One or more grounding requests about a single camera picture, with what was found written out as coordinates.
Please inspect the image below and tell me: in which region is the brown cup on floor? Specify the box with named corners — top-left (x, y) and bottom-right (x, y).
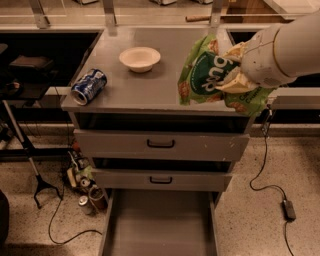
top-left (89, 186), bottom-right (107, 210)

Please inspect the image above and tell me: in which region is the green rice chip bag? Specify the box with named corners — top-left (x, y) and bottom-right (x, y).
top-left (177, 34), bottom-right (274, 116)

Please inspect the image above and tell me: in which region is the grey top drawer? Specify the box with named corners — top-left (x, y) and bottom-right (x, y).
top-left (74, 129), bottom-right (249, 162)

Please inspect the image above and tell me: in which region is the black grabber tool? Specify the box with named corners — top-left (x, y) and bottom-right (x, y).
top-left (2, 100), bottom-right (63, 208)

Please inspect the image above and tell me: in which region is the grey drawer cabinet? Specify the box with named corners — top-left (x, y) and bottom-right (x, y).
top-left (60, 26), bottom-right (262, 201)

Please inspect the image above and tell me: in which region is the wooden stick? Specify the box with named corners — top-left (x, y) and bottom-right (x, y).
top-left (185, 15), bottom-right (211, 22)

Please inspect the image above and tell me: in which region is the grey middle drawer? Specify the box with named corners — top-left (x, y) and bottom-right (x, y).
top-left (92, 169), bottom-right (232, 192)

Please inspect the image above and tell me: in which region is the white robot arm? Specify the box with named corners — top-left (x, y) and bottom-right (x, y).
top-left (215, 11), bottom-right (320, 93)

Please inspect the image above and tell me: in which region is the silver can on floor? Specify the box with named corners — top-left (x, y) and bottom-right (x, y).
top-left (78, 195), bottom-right (93, 215)

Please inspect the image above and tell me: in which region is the small can on floor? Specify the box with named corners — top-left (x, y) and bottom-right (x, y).
top-left (80, 177), bottom-right (91, 189)

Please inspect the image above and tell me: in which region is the grey open bottom drawer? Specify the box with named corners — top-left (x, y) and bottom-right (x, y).
top-left (98, 189), bottom-right (220, 256)

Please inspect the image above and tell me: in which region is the black cable on floor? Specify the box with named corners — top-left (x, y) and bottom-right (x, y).
top-left (47, 186), bottom-right (103, 246)

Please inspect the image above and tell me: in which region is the black box on shelf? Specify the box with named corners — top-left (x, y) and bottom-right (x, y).
top-left (9, 55), bottom-right (54, 71)

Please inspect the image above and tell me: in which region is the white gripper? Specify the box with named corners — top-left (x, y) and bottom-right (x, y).
top-left (216, 24), bottom-right (296, 94)

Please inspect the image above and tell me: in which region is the blue soda can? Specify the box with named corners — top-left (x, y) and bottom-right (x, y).
top-left (71, 69), bottom-right (107, 106)

